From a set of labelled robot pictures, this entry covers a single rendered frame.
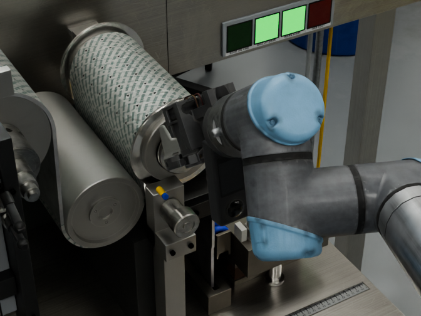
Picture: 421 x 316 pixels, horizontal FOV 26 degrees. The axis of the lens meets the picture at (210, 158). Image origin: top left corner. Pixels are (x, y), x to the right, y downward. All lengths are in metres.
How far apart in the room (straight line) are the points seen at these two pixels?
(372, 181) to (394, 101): 2.78
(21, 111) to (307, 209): 0.40
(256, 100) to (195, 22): 0.71
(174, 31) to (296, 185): 0.72
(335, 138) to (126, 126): 2.25
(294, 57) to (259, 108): 3.05
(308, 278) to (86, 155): 0.49
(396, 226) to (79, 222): 0.53
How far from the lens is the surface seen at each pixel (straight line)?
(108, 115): 1.34
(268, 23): 1.71
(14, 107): 1.15
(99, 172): 1.27
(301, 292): 1.57
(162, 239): 1.31
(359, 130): 2.30
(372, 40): 2.16
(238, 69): 3.88
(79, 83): 1.42
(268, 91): 0.92
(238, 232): 1.46
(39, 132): 1.19
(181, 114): 1.11
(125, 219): 1.33
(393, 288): 2.90
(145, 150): 1.26
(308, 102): 0.94
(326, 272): 1.61
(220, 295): 1.51
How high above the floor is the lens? 2.01
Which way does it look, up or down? 37 degrees down
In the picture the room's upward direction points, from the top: straight up
